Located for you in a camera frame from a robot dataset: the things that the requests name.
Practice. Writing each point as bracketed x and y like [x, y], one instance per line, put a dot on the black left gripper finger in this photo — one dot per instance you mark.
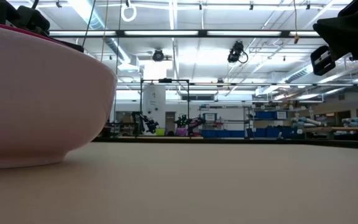
[70, 46]

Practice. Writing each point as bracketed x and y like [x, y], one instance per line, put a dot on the black and red background robot arm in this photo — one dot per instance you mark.
[191, 122]

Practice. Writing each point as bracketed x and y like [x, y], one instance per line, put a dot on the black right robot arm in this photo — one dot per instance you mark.
[357, 6]

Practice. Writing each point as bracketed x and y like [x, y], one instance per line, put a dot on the black background robot arm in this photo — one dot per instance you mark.
[148, 123]

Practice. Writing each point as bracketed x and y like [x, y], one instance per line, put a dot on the large pale pink bowl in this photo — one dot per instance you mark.
[36, 105]

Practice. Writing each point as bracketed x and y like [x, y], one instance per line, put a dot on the wooden background table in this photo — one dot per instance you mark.
[337, 128]

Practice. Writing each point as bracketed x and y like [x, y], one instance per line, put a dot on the white pillar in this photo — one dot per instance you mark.
[154, 101]

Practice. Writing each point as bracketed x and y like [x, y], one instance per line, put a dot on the metal shelf with blue bins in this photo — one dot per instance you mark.
[269, 115]

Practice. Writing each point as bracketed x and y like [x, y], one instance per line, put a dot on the row of blue bins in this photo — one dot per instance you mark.
[222, 133]

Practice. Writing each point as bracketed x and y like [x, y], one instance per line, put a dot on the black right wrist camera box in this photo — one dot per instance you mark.
[322, 60]

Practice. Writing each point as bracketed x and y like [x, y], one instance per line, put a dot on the round black ceiling camera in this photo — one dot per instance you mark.
[158, 55]

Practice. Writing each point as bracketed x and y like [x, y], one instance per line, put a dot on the black rectangular frame stand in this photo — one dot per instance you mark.
[141, 102]

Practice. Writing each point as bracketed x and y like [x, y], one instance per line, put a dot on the black overhead frame bar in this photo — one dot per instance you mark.
[166, 33]

